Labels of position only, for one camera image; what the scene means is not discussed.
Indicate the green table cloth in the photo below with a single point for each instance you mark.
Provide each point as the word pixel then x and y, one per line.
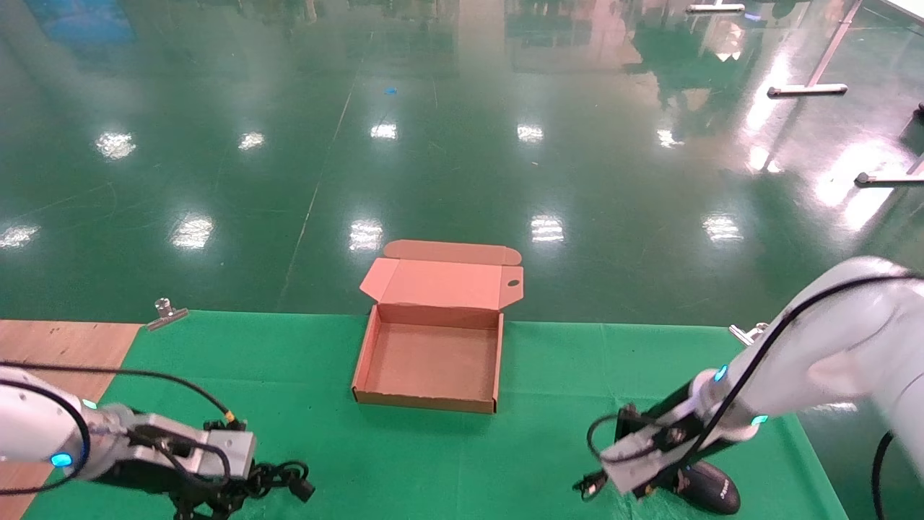
pixel 433 462

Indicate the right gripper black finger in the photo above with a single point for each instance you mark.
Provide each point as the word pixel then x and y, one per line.
pixel 668 484

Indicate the metal binder clip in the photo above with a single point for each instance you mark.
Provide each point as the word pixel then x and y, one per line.
pixel 747 334
pixel 167 312

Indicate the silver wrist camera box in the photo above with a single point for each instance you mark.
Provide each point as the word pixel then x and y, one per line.
pixel 224 448
pixel 635 455

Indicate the white table foot black cap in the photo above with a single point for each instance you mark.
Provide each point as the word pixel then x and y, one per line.
pixel 888 178

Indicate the white table foot bar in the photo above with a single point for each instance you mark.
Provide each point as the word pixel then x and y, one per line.
pixel 715 8

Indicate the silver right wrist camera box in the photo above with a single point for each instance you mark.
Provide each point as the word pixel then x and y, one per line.
pixel 635 455

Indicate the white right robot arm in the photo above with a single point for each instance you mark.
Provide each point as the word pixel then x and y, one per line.
pixel 830 339

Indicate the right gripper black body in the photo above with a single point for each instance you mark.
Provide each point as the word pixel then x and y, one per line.
pixel 650 408

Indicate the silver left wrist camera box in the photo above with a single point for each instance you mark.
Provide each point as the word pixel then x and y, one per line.
pixel 224 448

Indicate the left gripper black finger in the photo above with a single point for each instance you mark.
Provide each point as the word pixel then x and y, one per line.
pixel 209 510
pixel 238 487

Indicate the white table leg with foot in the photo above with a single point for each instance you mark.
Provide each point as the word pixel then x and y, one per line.
pixel 805 90

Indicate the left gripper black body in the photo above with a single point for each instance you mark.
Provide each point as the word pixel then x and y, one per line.
pixel 144 478

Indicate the open brown cardboard box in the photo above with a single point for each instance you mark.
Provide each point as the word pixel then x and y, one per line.
pixel 433 361

